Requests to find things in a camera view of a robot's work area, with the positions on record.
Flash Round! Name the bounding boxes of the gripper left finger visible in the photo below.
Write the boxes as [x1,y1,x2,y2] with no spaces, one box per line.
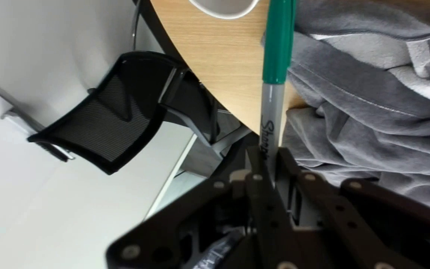
[106,146,297,269]

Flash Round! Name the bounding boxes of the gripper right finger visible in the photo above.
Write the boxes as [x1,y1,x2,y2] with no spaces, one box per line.
[277,148,430,269]

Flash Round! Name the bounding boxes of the green marker pen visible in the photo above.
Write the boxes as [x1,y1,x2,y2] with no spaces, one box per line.
[259,0,297,187]

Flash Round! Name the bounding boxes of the white mug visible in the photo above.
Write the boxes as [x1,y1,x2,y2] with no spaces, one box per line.
[189,0,261,20]

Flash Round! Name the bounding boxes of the grey fleece garment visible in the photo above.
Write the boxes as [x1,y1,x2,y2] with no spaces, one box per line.
[262,0,430,210]

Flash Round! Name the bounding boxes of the black mesh office chair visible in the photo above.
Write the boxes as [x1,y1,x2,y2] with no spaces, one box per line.
[27,51,253,175]

